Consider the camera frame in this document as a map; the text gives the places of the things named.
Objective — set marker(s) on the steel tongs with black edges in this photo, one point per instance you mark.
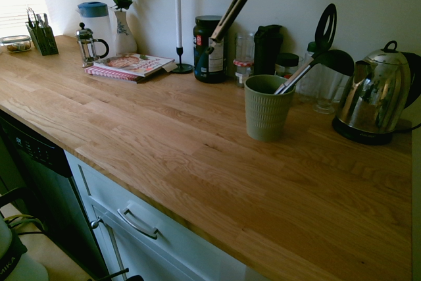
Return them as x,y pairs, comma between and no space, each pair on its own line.
230,11

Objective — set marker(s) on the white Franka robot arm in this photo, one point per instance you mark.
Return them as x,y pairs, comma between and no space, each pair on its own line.
13,261

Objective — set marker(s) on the black candle holder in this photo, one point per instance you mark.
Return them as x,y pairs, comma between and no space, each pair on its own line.
182,67

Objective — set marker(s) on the green ribbed utensil holder cup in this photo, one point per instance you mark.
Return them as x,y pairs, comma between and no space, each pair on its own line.
266,113

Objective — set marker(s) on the tall white candle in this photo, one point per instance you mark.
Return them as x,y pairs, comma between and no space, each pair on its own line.
178,8

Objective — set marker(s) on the empty clear glass jar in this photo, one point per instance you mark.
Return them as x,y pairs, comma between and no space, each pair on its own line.
245,45

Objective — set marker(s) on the black shaker bottle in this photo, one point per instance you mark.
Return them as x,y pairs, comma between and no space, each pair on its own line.
266,50

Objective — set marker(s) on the clear bottle with green lid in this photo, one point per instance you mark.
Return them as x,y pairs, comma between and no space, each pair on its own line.
310,50

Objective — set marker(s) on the small jar red checkered lid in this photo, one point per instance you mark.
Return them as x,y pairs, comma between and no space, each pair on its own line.
242,72

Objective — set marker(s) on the black protein powder tub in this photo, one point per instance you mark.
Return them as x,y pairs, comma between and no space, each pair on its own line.
205,67

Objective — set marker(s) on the glass jar with black lid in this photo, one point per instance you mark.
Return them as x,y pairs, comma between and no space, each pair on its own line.
287,64

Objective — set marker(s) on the black slotted spoon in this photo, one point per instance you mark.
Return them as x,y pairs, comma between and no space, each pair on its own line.
324,48

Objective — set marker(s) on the white vase with blue print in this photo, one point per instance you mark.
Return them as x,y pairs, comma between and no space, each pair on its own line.
124,35

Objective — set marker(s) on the cookbook with pizza cover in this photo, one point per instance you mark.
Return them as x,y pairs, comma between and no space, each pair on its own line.
131,63

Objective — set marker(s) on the clear footed glass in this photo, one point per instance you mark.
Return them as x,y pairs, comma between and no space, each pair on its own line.
325,96

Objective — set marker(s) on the white pitcher with blue lid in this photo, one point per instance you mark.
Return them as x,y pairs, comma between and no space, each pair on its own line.
97,22

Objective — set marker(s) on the red checkered book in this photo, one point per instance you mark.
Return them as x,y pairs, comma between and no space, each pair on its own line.
108,73

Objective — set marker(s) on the glass french press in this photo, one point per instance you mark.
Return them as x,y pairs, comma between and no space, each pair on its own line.
86,47

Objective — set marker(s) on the stainless steel electric kettle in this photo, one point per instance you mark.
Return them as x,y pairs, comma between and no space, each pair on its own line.
375,96

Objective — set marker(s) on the black kettle base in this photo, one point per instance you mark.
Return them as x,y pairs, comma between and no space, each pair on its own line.
358,135

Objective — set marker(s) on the metal cutlery piece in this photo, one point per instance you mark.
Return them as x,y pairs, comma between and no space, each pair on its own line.
45,20
32,19

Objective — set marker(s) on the green perforated cutlery caddy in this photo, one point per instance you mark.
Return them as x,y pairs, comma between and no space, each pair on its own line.
44,40

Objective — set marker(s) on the glass food container with lid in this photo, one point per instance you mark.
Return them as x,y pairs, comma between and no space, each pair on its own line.
15,44

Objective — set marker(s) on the black and steel dishwasher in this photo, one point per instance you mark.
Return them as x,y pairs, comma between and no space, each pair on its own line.
46,175

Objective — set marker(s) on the silver cabinet knob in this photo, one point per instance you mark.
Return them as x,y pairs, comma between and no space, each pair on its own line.
95,223

